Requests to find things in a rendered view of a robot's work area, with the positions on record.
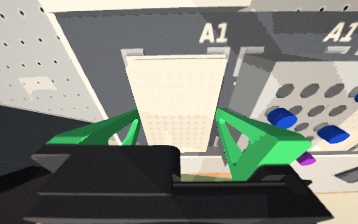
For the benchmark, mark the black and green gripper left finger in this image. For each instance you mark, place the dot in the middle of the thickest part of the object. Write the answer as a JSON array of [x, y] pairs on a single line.
[[99, 133]]

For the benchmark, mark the white tube rack with round holes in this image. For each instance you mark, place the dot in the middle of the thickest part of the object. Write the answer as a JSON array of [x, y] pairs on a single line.
[[312, 86]]

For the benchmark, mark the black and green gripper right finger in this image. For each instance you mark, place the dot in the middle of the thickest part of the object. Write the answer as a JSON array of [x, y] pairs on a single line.
[[268, 144]]

